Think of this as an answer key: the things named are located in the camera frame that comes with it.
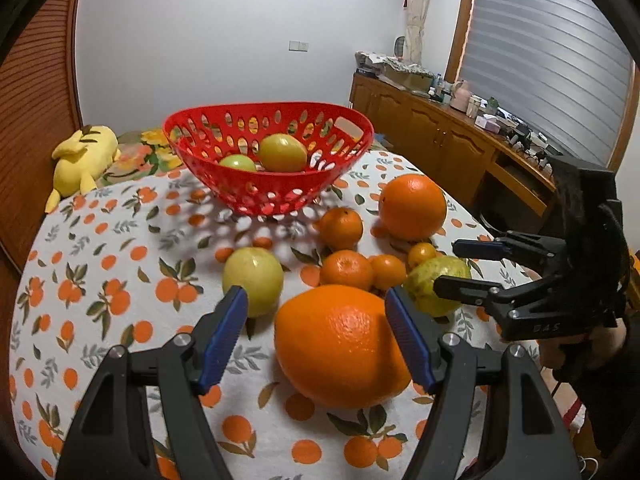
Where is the floral blanket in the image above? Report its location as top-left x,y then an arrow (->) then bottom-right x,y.
97,129 -> 183,186

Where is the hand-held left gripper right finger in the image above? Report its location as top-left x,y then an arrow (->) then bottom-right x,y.
385,286 -> 586,480

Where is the green guava fruit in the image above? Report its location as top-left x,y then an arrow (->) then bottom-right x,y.
404,255 -> 472,318

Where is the wooden slatted door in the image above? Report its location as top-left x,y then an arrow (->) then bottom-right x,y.
0,0 -> 86,286

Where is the cardboard box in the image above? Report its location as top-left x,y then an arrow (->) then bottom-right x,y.
355,51 -> 436,92

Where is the pink container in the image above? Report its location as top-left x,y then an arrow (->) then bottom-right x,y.
450,80 -> 473,111

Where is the person's right hand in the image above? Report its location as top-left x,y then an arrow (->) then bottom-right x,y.
542,317 -> 628,376

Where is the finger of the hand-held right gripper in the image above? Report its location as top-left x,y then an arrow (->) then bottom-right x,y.
452,231 -> 568,277
432,272 -> 568,317

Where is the large orange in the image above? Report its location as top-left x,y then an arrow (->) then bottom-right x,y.
274,284 -> 413,409
378,173 -> 447,241

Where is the wooden cabinet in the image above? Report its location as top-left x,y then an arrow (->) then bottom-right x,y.
349,72 -> 566,221

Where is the green apple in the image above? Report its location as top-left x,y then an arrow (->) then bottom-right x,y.
258,133 -> 308,172
219,154 -> 258,172
222,246 -> 285,318

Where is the person's right forearm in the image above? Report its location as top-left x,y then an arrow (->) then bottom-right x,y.
565,305 -> 640,461

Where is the orange print tablecloth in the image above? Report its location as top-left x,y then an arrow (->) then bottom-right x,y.
9,149 -> 541,480

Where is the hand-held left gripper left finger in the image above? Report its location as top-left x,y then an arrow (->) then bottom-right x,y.
55,285 -> 249,480

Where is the grey window blind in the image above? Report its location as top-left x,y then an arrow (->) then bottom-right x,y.
457,0 -> 636,166

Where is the red plastic basket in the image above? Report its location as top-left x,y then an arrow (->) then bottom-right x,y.
163,102 -> 375,217

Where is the yellow plush toy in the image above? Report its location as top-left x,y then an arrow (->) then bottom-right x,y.
46,124 -> 121,213

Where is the tangerine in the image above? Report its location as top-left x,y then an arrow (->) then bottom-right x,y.
319,207 -> 364,251
319,250 -> 375,292
369,254 -> 407,292
407,242 -> 438,272

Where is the white lace curtain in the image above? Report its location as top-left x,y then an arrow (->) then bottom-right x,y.
402,0 -> 438,68

